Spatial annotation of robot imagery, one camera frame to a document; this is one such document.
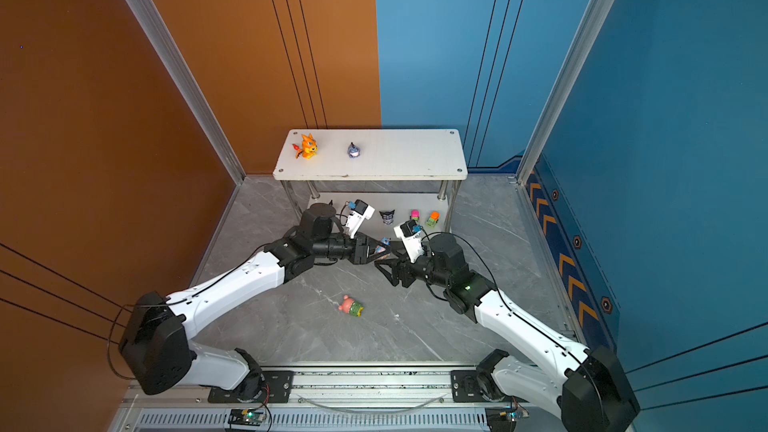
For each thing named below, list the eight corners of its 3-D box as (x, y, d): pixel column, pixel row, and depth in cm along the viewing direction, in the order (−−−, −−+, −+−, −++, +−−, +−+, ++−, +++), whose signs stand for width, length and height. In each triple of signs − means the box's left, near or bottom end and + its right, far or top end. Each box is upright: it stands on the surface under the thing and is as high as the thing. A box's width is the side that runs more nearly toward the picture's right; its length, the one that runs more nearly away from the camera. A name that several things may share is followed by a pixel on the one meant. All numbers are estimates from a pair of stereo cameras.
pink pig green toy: (339, 310, 88) (337, 305, 85) (347, 299, 90) (345, 294, 87) (357, 321, 86) (356, 316, 83) (364, 310, 88) (363, 304, 85)
